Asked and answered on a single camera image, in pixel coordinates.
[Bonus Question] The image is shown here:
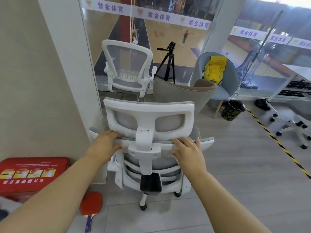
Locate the grey chair with wooden legs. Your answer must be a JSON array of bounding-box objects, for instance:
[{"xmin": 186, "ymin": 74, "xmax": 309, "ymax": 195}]
[{"xmin": 153, "ymin": 77, "xmax": 219, "ymax": 114}]

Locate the person's right forearm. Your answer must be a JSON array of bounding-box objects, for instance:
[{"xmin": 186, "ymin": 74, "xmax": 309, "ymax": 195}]
[{"xmin": 188, "ymin": 171, "xmax": 272, "ymax": 233}]

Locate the black-yellow floor tape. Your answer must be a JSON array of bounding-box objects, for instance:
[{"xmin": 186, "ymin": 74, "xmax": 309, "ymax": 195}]
[{"xmin": 246, "ymin": 108, "xmax": 311, "ymax": 180}]

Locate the white mesh armchair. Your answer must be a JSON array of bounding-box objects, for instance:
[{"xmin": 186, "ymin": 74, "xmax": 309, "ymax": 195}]
[{"xmin": 101, "ymin": 39, "xmax": 158, "ymax": 99}]

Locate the black camera tripod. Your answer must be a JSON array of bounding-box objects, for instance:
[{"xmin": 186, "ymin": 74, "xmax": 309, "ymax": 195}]
[{"xmin": 153, "ymin": 41, "xmax": 177, "ymax": 84}]

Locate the person's right hand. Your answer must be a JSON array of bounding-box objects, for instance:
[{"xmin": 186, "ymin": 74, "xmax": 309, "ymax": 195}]
[{"xmin": 169, "ymin": 137, "xmax": 208, "ymax": 185}]

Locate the red paddle with purple handle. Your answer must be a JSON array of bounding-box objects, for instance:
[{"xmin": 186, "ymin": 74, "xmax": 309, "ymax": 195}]
[{"xmin": 79, "ymin": 191, "xmax": 103, "ymax": 233}]

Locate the black patterned waste bin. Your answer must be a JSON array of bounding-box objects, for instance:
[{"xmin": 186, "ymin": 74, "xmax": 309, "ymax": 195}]
[{"xmin": 221, "ymin": 99, "xmax": 246, "ymax": 122}]

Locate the red fire extinguisher box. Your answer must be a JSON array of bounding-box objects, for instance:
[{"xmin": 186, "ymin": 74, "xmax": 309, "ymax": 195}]
[{"xmin": 0, "ymin": 157, "xmax": 70, "ymax": 204}]

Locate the white folding table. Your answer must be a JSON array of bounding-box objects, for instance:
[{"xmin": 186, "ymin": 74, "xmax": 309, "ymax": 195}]
[{"xmin": 267, "ymin": 64, "xmax": 311, "ymax": 102}]

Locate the person's left hand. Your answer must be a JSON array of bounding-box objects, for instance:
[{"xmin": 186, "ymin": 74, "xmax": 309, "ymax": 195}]
[{"xmin": 85, "ymin": 129, "xmax": 124, "ymax": 165}]

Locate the person's left forearm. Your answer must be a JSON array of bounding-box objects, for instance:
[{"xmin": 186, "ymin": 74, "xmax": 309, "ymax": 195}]
[{"xmin": 0, "ymin": 154, "xmax": 109, "ymax": 233}]

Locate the white mesh office chair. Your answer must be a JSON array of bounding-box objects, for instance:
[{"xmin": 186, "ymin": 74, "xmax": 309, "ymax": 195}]
[{"xmin": 88, "ymin": 97, "xmax": 215, "ymax": 211}]

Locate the white office chair base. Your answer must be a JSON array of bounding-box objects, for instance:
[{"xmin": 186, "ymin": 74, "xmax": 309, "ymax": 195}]
[{"xmin": 270, "ymin": 114, "xmax": 311, "ymax": 150}]

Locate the yellow bag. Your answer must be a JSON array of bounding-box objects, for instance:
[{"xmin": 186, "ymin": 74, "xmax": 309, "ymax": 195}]
[{"xmin": 203, "ymin": 55, "xmax": 228, "ymax": 85}]

